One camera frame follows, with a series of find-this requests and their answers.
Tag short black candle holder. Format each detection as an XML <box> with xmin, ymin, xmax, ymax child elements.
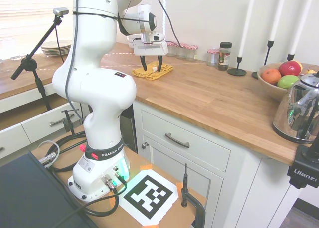
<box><xmin>227</xmin><ymin>56</ymin><xmax>247</xmax><ymax>77</ymax></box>

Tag tall black candle holder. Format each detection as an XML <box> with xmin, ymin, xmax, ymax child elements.
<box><xmin>251</xmin><ymin>40</ymin><xmax>275</xmax><ymax>80</ymax></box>

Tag wooden fruit bowl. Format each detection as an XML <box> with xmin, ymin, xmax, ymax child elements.
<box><xmin>257</xmin><ymin>63</ymin><xmax>305</xmax><ymax>102</ymax></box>

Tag yellow towel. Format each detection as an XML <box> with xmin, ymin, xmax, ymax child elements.
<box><xmin>132</xmin><ymin>62</ymin><xmax>174</xmax><ymax>81</ymax></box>

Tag stacked white plates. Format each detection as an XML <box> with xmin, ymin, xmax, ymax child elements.
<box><xmin>41</xmin><ymin>40</ymin><xmax>73</xmax><ymax>56</ymax></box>

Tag black arm strap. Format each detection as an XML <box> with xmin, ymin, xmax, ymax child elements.
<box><xmin>72</xmin><ymin>10</ymin><xmax>140</xmax><ymax>22</ymax></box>

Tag large black bar clamp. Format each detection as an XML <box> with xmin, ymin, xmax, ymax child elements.
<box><xmin>181</xmin><ymin>163</ymin><xmax>206</xmax><ymax>228</ymax></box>

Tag white counter cabinet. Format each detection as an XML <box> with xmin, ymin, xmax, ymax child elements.
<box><xmin>133</xmin><ymin>100</ymin><xmax>300</xmax><ymax>228</ymax></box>

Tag white drawer unit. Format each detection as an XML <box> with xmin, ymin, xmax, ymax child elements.
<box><xmin>0</xmin><ymin>83</ymin><xmax>88</xmax><ymax>161</ymax></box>

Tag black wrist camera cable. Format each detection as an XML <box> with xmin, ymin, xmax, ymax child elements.
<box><xmin>149</xmin><ymin>0</ymin><xmax>182</xmax><ymax>48</ymax></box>

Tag shiny steel kettle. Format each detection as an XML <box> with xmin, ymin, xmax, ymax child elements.
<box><xmin>272</xmin><ymin>72</ymin><xmax>319</xmax><ymax>142</ymax></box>

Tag tall white taper candle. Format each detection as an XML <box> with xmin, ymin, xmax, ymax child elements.
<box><xmin>238</xmin><ymin>0</ymin><xmax>256</xmax><ymax>58</ymax></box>
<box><xmin>290</xmin><ymin>0</ymin><xmax>317</xmax><ymax>55</ymax></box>
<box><xmin>270</xmin><ymin>0</ymin><xmax>287</xmax><ymax>42</ymax></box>

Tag thin black base cable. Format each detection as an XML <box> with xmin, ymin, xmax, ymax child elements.
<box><xmin>49</xmin><ymin>178</ymin><xmax>128</xmax><ymax>228</ymax></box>

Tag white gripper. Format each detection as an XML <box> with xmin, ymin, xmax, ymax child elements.
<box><xmin>133</xmin><ymin>40</ymin><xmax>169</xmax><ymax>73</ymax></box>

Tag black white fiducial marker sheet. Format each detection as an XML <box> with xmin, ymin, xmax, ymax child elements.
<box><xmin>119</xmin><ymin>169</ymin><xmax>180</xmax><ymax>226</ymax></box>

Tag brown mounting board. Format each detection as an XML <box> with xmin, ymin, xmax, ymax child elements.
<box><xmin>29</xmin><ymin>124</ymin><xmax>207</xmax><ymax>228</ymax></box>

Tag black Ulanzi clamp stand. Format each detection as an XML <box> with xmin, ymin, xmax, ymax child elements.
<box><xmin>286</xmin><ymin>128</ymin><xmax>319</xmax><ymax>189</ymax></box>

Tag thick black looped cable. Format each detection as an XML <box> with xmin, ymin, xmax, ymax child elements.
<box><xmin>47</xmin><ymin>132</ymin><xmax>88</xmax><ymax>173</ymax></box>

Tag black controller box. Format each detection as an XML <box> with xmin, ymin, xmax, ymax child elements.
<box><xmin>0</xmin><ymin>152</ymin><xmax>98</xmax><ymax>228</ymax></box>

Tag orange fruit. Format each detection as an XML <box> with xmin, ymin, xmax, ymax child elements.
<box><xmin>261</xmin><ymin>68</ymin><xmax>282</xmax><ymax>86</ymax></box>

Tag silver drawer bar handle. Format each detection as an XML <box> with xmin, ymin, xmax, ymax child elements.
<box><xmin>164</xmin><ymin>132</ymin><xmax>190</xmax><ymax>149</ymax></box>
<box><xmin>49</xmin><ymin>113</ymin><xmax>75</xmax><ymax>127</ymax></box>

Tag white window blind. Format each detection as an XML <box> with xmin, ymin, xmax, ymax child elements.
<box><xmin>0</xmin><ymin>0</ymin><xmax>75</xmax><ymax>43</ymax></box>

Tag small black bar clamp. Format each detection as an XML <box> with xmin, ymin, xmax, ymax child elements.
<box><xmin>62</xmin><ymin>109</ymin><xmax>77</xmax><ymax>136</ymax></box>

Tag red apple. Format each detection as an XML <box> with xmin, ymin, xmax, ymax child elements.
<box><xmin>278</xmin><ymin>60</ymin><xmax>303</xmax><ymax>77</ymax></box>

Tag coffee jar black lid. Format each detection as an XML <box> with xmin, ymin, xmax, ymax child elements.
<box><xmin>217</xmin><ymin>41</ymin><xmax>233</xmax><ymax>71</ymax></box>

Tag grey camera on stand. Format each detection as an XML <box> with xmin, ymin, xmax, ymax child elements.
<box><xmin>53</xmin><ymin>7</ymin><xmax>70</xmax><ymax>16</ymax></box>

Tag black boom tripod stand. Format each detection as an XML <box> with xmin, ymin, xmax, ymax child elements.
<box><xmin>10</xmin><ymin>15</ymin><xmax>63</xmax><ymax>112</ymax></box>

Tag green apple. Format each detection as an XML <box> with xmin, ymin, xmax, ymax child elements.
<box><xmin>277</xmin><ymin>75</ymin><xmax>300</xmax><ymax>89</ymax></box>

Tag grey cable metal connector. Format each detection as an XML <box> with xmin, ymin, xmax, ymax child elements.
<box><xmin>37</xmin><ymin>141</ymin><xmax>61</xmax><ymax>165</ymax></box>

